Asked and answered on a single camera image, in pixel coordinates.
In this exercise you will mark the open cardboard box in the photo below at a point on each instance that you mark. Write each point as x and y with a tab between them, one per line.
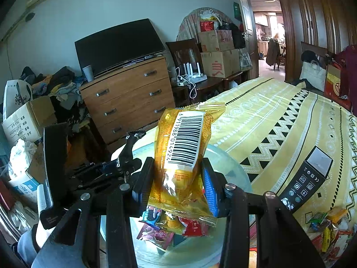
25	122

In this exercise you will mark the pink snack packet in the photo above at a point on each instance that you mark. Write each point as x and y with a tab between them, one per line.
157	236

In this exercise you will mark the pile of clothes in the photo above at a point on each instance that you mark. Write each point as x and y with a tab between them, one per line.
61	86

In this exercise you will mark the crumpled white plastic bag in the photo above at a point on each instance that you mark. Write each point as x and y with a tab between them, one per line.
22	156

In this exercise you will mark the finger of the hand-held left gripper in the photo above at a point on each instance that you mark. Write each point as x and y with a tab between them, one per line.
111	171
127	150

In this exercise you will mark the cloth covered round table top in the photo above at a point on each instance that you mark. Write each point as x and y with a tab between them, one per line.
187	25

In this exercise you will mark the black bag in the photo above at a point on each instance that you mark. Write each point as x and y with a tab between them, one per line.
237	36

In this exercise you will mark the printed plastic bag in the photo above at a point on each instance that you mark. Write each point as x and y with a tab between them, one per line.
245	60

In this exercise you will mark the white router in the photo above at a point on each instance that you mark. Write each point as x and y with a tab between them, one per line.
195	74

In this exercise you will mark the small yellow snack packet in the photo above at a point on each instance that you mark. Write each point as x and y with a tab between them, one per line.
173	223

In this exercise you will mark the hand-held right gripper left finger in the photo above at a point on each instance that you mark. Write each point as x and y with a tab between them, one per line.
143	178

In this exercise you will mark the yellow patterned bedspread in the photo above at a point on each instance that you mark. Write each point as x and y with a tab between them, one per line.
279	111

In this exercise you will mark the grey paper cup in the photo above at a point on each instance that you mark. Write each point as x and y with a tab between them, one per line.
88	73

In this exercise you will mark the dark wooden chair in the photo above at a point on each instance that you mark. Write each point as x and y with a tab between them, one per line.
184	51

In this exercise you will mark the pile of snack packets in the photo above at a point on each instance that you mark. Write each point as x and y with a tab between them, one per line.
329	229

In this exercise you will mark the red snack packet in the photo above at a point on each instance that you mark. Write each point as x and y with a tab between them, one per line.
193	227

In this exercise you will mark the red gift bag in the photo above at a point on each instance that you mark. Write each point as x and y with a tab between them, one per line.
207	25

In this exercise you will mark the hanging brown coat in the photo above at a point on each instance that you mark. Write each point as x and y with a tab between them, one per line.
272	51

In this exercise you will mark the black garment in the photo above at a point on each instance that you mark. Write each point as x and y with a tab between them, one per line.
309	55

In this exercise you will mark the red and gold gift box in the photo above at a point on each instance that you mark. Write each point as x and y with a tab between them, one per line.
336	86

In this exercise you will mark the white tote bag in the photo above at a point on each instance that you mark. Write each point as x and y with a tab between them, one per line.
312	75

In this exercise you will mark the dark wooden desk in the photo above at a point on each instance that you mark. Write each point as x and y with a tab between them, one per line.
212	85

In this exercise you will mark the large cardboard box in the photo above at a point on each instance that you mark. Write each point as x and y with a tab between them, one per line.
220	62

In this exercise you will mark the white paper bag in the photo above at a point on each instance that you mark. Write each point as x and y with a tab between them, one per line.
16	97

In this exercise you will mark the black box with icons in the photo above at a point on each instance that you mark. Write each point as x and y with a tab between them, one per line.
306	178

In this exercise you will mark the maroon jacket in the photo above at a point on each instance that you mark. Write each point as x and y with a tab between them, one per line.
348	69

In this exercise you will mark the brown wooden wardrobe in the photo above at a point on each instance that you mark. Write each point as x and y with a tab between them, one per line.
306	19

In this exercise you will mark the yellow snack packet with barcode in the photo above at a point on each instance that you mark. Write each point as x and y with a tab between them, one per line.
178	145

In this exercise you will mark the wooden door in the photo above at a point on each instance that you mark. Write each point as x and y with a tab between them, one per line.
244	19

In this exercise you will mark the black television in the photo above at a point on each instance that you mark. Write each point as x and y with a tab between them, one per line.
117	47

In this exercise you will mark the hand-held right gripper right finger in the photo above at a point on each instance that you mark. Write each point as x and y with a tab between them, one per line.
209	192

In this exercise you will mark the blue and white carton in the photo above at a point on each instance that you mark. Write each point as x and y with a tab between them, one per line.
25	188

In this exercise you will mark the small cardboard box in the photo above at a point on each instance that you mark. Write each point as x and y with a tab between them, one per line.
214	40

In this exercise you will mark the wooden chest of drawers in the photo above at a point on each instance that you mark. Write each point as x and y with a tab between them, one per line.
125	89

